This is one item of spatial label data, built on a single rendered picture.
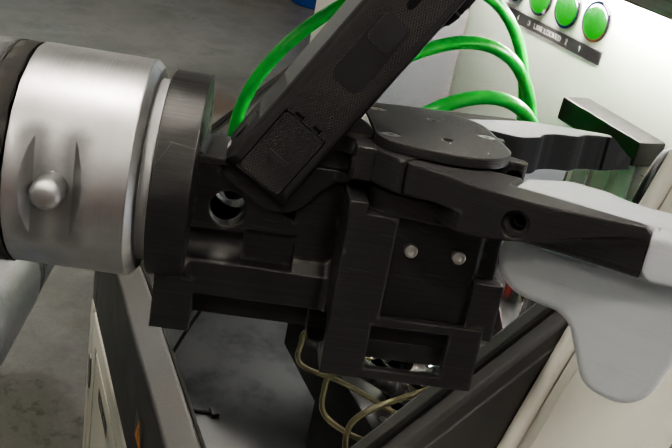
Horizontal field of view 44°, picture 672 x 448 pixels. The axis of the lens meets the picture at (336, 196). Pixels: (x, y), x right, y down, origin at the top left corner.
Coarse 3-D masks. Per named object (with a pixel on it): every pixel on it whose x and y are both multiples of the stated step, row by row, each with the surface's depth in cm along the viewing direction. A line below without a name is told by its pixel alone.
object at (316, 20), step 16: (496, 0) 93; (320, 16) 86; (512, 16) 95; (304, 32) 86; (512, 32) 96; (288, 48) 86; (272, 64) 86; (528, 64) 99; (256, 80) 87; (240, 96) 87; (240, 112) 88
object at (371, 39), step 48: (384, 0) 25; (432, 0) 25; (336, 48) 26; (384, 48) 26; (288, 96) 26; (336, 96) 26; (240, 144) 26; (288, 144) 26; (336, 144) 26; (288, 192) 27
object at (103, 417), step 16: (96, 320) 128; (96, 336) 128; (96, 352) 129; (96, 368) 128; (96, 384) 128; (96, 400) 128; (112, 400) 114; (96, 416) 128; (112, 416) 114; (96, 432) 128; (112, 432) 114
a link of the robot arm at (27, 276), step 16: (0, 272) 35; (16, 272) 36; (32, 272) 37; (0, 288) 34; (16, 288) 36; (32, 288) 37; (0, 304) 34; (16, 304) 35; (32, 304) 38; (0, 320) 34; (16, 320) 35; (0, 336) 34; (16, 336) 36; (0, 352) 34
